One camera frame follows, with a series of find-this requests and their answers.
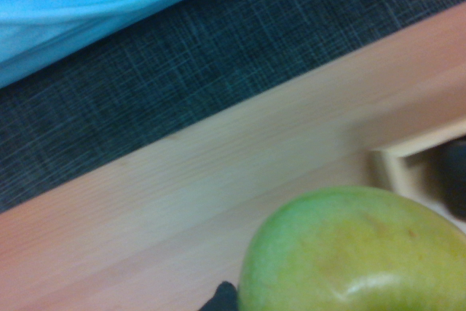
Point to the green apple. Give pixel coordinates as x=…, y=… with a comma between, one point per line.
x=349, y=252

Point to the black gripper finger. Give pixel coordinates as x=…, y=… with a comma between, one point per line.
x=221, y=298

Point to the dark round object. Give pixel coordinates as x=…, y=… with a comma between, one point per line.
x=453, y=176

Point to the light wooden tray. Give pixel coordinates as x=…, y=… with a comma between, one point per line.
x=400, y=169

